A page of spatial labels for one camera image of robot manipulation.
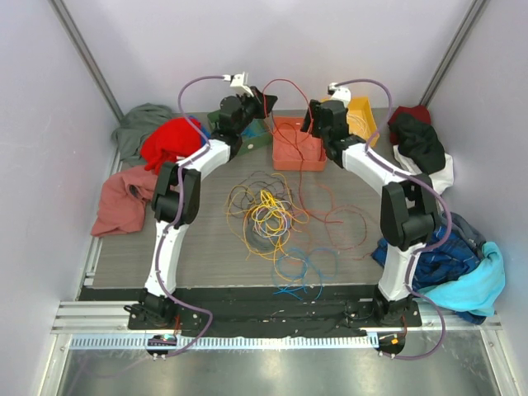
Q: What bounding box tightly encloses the aluminium frame post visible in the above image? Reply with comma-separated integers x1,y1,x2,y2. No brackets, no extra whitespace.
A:
419,0,489,107
49,0,124,121

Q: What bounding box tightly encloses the cyan cloth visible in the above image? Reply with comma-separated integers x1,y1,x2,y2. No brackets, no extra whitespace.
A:
419,242,506,317

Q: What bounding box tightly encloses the black cloth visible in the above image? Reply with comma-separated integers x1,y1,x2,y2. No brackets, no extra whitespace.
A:
389,113,446,174

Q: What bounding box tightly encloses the short blue cable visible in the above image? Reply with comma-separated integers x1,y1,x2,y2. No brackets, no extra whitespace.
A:
271,247,339,300

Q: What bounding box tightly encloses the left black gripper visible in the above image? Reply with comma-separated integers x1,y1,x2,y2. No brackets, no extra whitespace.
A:
235,87,276,135

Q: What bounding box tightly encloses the slotted cable duct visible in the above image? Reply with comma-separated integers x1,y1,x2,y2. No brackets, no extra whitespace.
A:
69,332,379,351

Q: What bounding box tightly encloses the aluminium rail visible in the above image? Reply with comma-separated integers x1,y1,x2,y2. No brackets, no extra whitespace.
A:
51,301,133,334

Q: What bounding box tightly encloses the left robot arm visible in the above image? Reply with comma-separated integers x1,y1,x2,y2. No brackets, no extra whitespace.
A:
129,87,278,329

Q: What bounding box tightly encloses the pink cloth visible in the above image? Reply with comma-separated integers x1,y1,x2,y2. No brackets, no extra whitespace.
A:
91,166,158,238

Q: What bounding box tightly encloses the brown cable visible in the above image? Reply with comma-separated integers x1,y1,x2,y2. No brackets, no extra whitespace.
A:
229,171,294,224

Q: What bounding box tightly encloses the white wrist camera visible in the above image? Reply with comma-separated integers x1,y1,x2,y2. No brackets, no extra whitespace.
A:
328,82,351,107
229,72,252,96

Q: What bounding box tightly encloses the white cable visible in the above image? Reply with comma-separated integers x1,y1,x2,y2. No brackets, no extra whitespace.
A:
348,111,370,139

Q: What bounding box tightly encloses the yellow plastic bin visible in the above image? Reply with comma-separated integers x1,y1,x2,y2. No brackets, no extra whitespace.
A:
346,97,377,142

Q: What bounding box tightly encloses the orange plastic bin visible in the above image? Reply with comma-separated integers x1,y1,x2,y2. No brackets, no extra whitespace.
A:
272,116,327,172

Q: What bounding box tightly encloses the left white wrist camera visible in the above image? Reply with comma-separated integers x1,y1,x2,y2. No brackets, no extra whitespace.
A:
229,72,252,96

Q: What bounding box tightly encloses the dark red cloth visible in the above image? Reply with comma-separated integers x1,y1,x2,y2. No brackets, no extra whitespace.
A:
388,105,431,134

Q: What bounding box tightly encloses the green plastic bin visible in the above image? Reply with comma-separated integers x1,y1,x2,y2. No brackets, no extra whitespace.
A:
207,110,272,159

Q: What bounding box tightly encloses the thin dark red cable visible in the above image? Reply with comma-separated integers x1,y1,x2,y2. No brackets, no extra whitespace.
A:
321,204,372,261

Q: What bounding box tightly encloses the right aluminium frame post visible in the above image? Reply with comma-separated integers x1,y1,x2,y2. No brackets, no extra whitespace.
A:
419,0,489,107

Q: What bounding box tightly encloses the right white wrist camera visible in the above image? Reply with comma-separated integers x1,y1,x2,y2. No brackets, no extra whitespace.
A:
328,82,351,107

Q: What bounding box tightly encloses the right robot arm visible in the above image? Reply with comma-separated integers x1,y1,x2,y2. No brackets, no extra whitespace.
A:
301,99,440,326

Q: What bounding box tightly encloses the grey blue cloth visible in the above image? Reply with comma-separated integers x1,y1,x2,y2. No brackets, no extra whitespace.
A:
450,212,486,259

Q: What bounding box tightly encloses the yellow cable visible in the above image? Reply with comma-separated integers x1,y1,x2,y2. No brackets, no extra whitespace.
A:
247,189,310,244

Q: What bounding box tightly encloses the grey cable coil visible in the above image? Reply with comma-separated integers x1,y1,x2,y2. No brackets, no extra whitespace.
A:
247,222,281,253

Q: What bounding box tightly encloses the left aluminium frame post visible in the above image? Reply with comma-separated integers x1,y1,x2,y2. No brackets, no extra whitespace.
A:
49,0,124,121

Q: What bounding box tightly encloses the blue plaid shirt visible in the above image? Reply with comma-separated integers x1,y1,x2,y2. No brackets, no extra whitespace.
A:
370,222,483,290

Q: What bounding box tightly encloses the white cloth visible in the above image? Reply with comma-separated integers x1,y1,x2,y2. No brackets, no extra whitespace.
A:
393,145,455,195

